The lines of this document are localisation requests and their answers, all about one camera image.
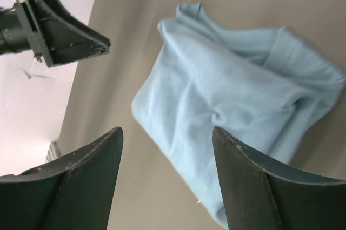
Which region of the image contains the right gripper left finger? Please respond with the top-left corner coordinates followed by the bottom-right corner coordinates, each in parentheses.
top-left (1, 127), bottom-right (123, 230)

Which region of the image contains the left aluminium corner post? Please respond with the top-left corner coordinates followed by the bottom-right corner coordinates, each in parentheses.
top-left (45, 140), bottom-right (62, 163)

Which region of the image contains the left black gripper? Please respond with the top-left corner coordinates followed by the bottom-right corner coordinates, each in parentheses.
top-left (1, 0), bottom-right (110, 67)

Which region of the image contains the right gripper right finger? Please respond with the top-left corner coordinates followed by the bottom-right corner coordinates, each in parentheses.
top-left (212, 127), bottom-right (345, 230)

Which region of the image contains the light blue t shirt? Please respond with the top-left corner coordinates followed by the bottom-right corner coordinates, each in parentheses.
top-left (131, 3), bottom-right (345, 228)

